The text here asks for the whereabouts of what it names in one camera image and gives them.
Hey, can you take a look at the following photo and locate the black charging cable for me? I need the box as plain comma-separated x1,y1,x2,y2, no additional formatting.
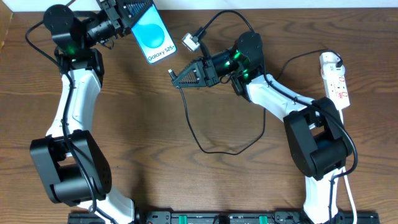
167,49,344,156

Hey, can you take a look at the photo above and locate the blue screen Galaxy smartphone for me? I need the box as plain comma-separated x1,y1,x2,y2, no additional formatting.
131,4,177,64

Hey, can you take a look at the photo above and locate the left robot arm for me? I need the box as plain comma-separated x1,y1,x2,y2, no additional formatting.
30,1,153,223

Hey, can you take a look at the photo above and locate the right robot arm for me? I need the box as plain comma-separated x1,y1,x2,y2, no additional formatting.
169,29,358,223

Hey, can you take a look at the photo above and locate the white charger plug adapter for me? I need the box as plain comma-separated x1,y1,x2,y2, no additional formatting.
320,52,345,80

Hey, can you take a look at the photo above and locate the white power strip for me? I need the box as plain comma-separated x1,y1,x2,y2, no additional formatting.
319,52,351,111

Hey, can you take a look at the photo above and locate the white power strip cord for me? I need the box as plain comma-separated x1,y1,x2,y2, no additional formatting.
338,107,358,224

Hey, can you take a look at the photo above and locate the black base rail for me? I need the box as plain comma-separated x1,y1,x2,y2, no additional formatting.
67,211,381,224

